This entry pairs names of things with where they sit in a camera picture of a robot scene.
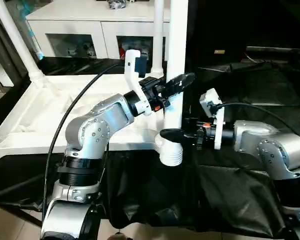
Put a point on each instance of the beige curtain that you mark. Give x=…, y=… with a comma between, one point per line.
x=5, y=60

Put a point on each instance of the white sideboard cabinet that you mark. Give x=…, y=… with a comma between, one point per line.
x=80, y=17

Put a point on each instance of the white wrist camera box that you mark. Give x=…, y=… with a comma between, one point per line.
x=132, y=65
x=214, y=115

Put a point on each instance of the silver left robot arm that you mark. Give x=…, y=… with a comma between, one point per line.
x=90, y=135

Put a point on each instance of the small yellow tag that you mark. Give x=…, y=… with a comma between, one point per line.
x=219, y=51

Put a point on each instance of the black plastic mat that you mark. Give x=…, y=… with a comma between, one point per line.
x=270, y=85

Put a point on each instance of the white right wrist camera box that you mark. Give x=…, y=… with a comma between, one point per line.
x=214, y=115

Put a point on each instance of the white plastic table leg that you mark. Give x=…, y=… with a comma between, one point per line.
x=20, y=45
x=177, y=40
x=158, y=35

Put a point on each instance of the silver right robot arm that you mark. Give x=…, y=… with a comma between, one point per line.
x=275, y=145

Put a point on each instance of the grey toy figure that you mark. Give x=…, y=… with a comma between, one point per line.
x=117, y=4

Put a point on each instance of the white plastic table top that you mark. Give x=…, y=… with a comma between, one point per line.
x=50, y=110

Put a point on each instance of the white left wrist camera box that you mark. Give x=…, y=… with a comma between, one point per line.
x=132, y=65

